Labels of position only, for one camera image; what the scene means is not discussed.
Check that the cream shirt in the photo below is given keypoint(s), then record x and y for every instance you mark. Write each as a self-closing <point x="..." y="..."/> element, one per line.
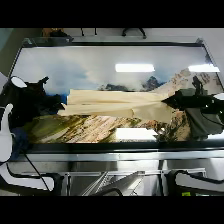
<point x="113" y="105"/>

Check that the dark blue garment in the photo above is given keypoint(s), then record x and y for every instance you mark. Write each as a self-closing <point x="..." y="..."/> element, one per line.
<point x="20" y="143"/>

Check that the grey-green garment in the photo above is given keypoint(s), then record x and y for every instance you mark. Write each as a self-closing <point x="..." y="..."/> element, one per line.
<point x="200" y="128"/>

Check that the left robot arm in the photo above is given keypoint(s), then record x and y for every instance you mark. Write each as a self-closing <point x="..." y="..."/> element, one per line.
<point x="6" y="133"/>

